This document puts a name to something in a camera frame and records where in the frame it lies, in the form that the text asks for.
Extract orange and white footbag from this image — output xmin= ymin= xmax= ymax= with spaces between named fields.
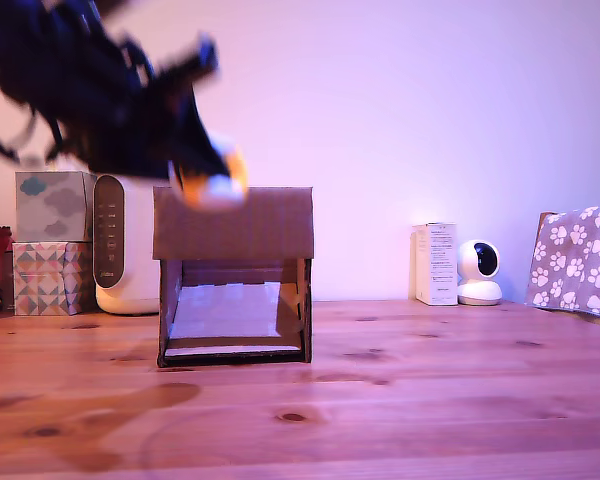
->
xmin=177 ymin=131 xmax=251 ymax=215

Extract cardboard dice tower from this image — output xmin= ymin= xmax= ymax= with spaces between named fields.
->
xmin=152 ymin=186 xmax=315 ymax=369

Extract white appliance with dark panel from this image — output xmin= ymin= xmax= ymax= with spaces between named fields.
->
xmin=92 ymin=172 xmax=162 ymax=317

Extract cloud print tissue box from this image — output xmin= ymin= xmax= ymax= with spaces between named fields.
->
xmin=15 ymin=169 xmax=99 ymax=244

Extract geometric print tissue box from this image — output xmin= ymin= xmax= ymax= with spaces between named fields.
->
xmin=12 ymin=241 xmax=97 ymax=317

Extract small white printed box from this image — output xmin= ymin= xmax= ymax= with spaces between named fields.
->
xmin=411 ymin=222 xmax=459 ymax=307

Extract paw print cloth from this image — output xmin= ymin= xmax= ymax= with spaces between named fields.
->
xmin=524 ymin=205 xmax=600 ymax=324

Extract black cable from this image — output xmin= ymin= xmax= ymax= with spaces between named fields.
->
xmin=0 ymin=102 xmax=39 ymax=165

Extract small white round camera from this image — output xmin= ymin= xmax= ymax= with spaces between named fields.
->
xmin=456 ymin=239 xmax=504 ymax=307

